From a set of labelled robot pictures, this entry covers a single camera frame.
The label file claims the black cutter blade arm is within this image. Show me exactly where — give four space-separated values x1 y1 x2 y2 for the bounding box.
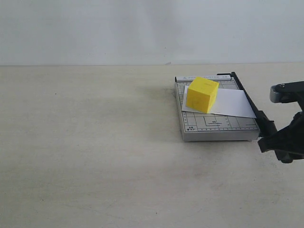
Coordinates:
230 72 277 138

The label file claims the grey paper cutter base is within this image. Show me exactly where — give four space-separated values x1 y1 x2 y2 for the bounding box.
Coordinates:
175 76 260 142

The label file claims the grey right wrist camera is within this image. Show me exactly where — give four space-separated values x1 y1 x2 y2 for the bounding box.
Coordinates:
269 81 304 111

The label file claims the white paper sheet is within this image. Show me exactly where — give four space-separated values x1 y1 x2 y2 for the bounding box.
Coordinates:
181 85 257 119

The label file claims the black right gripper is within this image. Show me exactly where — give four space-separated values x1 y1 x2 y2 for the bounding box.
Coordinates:
257 111 304 163

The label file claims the yellow foam cube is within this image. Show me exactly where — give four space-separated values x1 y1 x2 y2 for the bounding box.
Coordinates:
186 77 219 113

